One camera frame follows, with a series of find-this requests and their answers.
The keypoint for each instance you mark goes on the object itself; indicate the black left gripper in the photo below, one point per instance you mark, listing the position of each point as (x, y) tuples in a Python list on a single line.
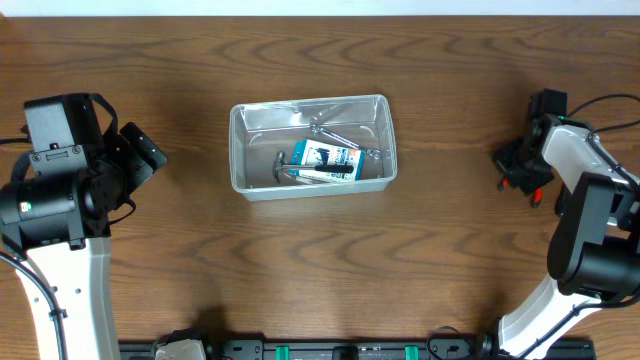
[(145, 148)]

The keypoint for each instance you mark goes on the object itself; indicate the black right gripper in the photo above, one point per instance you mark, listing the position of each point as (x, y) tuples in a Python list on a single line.
[(502, 158)]

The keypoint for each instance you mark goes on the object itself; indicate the red handled pliers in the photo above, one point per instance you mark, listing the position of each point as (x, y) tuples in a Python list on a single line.
[(535, 196)]

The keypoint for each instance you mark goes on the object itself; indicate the small claw hammer black grip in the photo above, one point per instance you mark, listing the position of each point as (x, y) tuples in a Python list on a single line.
[(279, 165)]

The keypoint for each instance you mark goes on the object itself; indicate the clear plastic container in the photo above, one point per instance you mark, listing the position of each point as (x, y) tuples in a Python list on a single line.
[(259, 131)]

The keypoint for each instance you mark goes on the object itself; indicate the silver combination wrench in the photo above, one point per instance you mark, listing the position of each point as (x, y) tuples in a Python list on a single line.
[(372, 152)]

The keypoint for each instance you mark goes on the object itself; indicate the blue white product box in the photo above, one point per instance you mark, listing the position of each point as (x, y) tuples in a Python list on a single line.
[(311, 152)]

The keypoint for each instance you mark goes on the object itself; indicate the black handled screwdriver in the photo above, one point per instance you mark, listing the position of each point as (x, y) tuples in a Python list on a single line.
[(562, 201)]

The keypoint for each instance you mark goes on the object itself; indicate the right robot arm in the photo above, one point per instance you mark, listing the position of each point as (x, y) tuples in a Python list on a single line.
[(593, 255)]

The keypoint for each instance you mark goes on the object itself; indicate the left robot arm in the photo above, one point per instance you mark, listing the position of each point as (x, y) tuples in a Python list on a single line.
[(55, 224)]

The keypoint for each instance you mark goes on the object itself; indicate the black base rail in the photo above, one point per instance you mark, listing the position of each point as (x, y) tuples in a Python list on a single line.
[(436, 348)]

